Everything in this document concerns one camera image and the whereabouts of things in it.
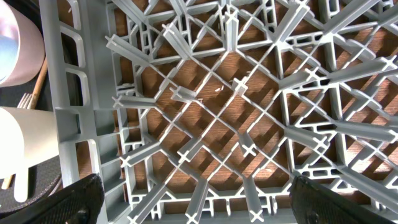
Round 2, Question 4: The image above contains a pink bowl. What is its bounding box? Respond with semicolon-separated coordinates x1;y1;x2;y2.
1;1;45;87

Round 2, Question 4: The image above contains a wooden chopstick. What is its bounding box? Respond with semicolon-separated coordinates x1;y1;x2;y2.
1;57;48;190

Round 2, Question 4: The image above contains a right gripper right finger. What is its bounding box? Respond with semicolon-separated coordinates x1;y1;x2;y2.
289;175;393;224

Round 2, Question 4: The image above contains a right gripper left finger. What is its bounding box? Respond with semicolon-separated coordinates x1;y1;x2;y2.
1;174;104;224

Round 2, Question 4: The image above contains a white cup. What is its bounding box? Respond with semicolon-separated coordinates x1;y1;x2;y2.
1;106;59;202

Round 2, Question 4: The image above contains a black round tray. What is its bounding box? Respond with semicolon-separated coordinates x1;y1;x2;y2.
0;0;85;218

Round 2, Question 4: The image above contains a white plastic fork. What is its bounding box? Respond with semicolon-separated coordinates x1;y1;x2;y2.
17;93;32;109

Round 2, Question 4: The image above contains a grey dishwasher rack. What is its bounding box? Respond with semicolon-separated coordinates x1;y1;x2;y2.
40;0;397;223

